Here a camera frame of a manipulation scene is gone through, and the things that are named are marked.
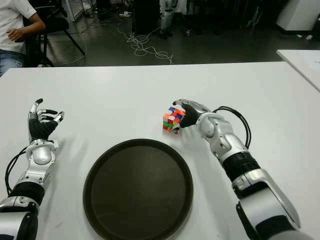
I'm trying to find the black chair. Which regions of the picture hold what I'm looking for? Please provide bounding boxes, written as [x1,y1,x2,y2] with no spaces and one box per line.
[23,0,86,68]

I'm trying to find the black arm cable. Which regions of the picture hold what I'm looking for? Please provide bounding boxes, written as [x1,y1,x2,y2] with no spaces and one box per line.
[212,106,252,148]
[4,147,28,197]

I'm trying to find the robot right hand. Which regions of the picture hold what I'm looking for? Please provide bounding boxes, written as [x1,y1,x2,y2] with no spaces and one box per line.
[172,98,212,130]

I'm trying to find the seated person white shirt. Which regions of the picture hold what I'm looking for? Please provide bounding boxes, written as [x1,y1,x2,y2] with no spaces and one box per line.
[0,0,47,76]

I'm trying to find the white cabinet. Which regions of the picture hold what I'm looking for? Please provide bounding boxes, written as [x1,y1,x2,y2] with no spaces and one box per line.
[276,0,320,35]

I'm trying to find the folded metal stand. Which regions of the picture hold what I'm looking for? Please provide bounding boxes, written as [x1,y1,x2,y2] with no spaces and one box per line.
[246,4,263,30]

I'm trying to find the black cabinet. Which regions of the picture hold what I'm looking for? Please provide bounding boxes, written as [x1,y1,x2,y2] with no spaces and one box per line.
[131,0,162,36]

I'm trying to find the dark brown round plate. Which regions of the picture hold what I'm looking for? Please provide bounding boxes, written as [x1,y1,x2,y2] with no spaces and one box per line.
[82,138,195,240]

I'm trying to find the white panel board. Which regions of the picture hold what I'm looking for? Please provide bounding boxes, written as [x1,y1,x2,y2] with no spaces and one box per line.
[63,0,85,22]

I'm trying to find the tangled white floor cable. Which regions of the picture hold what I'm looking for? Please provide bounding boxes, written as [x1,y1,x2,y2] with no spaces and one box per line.
[117,17,175,65]

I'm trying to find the white side table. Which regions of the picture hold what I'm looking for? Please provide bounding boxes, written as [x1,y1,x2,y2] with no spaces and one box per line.
[276,49,320,92]

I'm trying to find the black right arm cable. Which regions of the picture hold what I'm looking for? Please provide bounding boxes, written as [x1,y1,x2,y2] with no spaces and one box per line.
[212,106,252,148]

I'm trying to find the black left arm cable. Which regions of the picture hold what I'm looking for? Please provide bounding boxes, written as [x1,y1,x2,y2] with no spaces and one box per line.
[4,147,28,197]

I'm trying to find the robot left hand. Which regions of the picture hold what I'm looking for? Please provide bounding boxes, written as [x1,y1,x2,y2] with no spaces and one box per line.
[26,98,65,145]

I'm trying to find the multicolour Rubik's cube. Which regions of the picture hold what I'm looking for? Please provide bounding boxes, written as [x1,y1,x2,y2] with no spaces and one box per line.
[162,106,188,135]

